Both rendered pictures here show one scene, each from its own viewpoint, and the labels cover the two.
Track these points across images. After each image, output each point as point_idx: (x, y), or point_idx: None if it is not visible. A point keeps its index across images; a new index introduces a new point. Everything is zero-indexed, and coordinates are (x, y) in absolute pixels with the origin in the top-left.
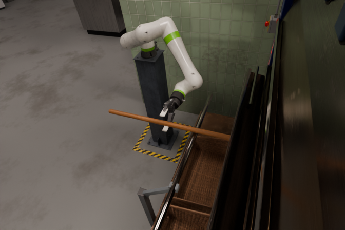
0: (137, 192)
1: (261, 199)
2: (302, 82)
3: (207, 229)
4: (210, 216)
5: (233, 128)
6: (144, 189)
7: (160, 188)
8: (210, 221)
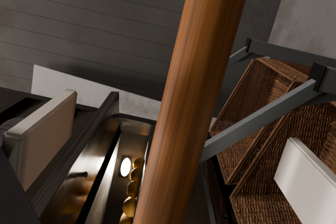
0: (316, 63)
1: None
2: None
3: (53, 177)
4: (50, 186)
5: None
6: (318, 83)
7: (220, 135)
8: (46, 181)
